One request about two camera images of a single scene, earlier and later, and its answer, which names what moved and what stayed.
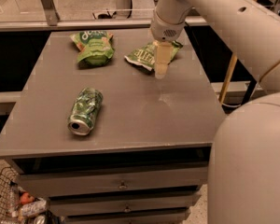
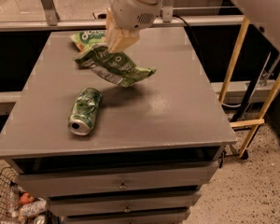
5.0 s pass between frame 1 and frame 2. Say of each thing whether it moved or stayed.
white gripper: moved
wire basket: stayed
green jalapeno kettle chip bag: moved
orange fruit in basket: stayed
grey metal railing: stayed
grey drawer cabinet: stayed
